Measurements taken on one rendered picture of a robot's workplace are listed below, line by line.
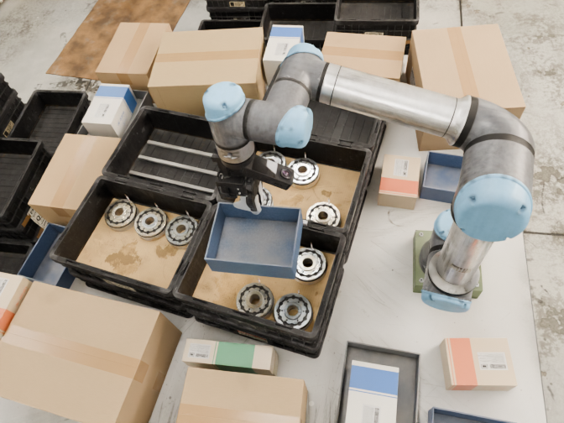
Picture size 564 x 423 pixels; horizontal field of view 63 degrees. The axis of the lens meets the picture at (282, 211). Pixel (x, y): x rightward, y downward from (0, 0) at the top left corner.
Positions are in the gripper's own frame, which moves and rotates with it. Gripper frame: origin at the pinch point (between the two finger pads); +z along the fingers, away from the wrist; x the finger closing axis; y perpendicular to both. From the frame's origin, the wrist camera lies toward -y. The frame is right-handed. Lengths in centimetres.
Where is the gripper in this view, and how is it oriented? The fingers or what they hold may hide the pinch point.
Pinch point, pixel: (259, 209)
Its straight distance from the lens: 109.1
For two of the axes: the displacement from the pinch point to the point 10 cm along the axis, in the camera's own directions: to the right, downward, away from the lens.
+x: -1.8, 8.2, -5.5
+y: -9.8, -0.9, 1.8
